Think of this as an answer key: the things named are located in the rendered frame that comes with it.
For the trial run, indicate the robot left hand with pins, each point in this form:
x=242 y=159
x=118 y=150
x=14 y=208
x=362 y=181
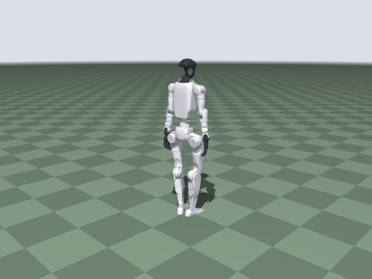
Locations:
x=166 y=142

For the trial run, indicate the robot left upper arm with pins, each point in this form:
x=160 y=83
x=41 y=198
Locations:
x=170 y=98

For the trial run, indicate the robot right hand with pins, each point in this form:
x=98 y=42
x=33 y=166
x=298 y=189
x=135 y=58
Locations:
x=205 y=139

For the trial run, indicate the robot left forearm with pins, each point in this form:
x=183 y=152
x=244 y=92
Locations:
x=169 y=121

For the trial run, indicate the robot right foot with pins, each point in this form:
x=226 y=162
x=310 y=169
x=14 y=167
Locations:
x=189 y=212

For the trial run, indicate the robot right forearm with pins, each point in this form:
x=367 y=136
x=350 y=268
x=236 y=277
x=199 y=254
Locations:
x=204 y=123

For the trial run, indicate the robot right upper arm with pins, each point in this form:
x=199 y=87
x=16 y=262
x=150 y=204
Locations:
x=200 y=90

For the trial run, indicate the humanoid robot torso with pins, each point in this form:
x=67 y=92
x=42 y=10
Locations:
x=184 y=106

